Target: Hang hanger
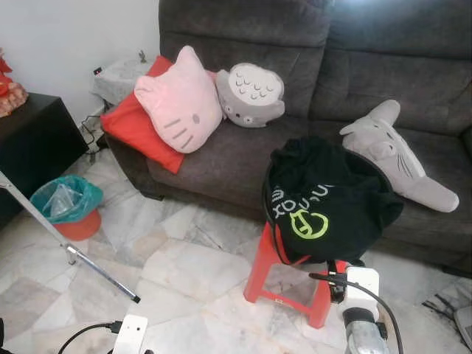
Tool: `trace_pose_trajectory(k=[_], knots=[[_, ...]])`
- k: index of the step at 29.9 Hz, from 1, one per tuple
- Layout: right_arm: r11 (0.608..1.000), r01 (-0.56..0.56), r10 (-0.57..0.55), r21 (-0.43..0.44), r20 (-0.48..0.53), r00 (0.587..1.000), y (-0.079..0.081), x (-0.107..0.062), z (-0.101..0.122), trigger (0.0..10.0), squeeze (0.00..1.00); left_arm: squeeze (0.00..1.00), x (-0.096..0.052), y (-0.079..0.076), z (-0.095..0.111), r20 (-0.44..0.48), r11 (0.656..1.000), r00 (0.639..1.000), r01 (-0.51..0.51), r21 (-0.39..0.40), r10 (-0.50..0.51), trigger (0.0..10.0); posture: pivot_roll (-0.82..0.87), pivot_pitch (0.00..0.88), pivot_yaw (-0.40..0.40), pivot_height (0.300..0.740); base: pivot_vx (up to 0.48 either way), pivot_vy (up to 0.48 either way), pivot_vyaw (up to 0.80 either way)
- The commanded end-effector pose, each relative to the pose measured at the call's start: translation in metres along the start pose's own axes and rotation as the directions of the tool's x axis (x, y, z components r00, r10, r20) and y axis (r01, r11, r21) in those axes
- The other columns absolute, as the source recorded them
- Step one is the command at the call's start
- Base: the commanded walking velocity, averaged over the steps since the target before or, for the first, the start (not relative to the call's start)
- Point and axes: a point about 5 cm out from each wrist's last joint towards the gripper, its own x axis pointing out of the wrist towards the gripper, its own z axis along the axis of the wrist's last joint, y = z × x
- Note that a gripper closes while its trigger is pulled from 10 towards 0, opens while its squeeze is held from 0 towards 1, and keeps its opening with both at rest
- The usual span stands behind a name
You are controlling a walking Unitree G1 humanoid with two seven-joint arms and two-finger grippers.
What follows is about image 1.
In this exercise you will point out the grey floor appliance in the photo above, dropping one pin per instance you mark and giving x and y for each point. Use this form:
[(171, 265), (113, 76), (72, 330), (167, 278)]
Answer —
[(464, 328)]

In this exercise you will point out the orange bin teal bag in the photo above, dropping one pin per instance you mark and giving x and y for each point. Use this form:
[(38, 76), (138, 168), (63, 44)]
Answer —
[(81, 225)]

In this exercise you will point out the grey round owl cushion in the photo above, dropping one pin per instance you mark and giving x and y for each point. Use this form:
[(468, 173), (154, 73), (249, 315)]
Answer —
[(251, 96)]

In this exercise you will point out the black TV console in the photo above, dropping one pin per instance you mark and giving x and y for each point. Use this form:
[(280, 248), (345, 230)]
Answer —
[(37, 147)]

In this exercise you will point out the dark grey fabric sofa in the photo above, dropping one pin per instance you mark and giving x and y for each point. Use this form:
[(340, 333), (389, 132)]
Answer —
[(383, 81)]

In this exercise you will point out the red plastic stool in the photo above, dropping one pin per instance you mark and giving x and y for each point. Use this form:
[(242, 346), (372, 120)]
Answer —
[(262, 273)]

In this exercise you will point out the black T-shirt green logo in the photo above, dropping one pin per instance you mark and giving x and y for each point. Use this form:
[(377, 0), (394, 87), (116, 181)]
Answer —
[(332, 192)]

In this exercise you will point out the long grey animal plush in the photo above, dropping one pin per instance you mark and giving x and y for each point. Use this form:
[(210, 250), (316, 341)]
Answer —
[(398, 162)]

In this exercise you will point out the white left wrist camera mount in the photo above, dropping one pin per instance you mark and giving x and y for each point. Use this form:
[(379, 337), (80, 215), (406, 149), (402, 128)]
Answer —
[(131, 335)]

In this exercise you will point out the red square cushion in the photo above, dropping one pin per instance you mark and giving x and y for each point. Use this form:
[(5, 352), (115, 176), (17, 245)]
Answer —
[(133, 133)]

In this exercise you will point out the pink cat face cushion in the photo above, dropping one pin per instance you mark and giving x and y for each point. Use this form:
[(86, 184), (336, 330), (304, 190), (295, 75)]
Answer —
[(181, 103)]

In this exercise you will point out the silver metal clothes rack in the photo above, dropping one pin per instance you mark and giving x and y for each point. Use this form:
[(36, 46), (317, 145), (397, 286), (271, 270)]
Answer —
[(96, 269)]

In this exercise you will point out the red figurine doll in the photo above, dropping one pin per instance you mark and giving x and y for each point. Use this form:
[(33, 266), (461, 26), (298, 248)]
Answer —
[(9, 96)]

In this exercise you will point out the white lace side table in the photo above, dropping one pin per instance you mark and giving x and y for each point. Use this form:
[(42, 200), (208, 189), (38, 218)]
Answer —
[(118, 77)]

